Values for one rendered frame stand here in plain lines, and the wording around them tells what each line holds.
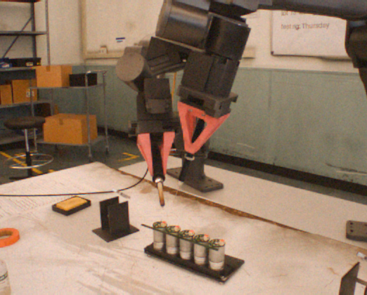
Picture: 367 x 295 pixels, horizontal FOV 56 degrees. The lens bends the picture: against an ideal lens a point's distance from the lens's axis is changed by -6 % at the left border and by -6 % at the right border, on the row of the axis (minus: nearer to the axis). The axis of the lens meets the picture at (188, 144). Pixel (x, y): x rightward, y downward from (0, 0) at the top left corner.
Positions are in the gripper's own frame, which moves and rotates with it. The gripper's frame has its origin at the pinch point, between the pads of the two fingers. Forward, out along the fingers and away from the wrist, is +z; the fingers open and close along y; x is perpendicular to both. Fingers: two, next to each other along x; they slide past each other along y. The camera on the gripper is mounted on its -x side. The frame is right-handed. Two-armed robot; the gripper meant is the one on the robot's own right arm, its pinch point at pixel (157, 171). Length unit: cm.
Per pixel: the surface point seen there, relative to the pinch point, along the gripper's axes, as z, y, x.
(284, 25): -158, 136, 186
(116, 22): -271, -11, 354
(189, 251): 14.9, 3.3, -8.2
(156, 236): 12.1, -1.5, -5.0
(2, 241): 11.3, -29.9, 3.2
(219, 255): 15.9, 7.1, -12.3
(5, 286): 18.1, -24.7, -11.0
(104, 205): 5.2, -10.5, 5.4
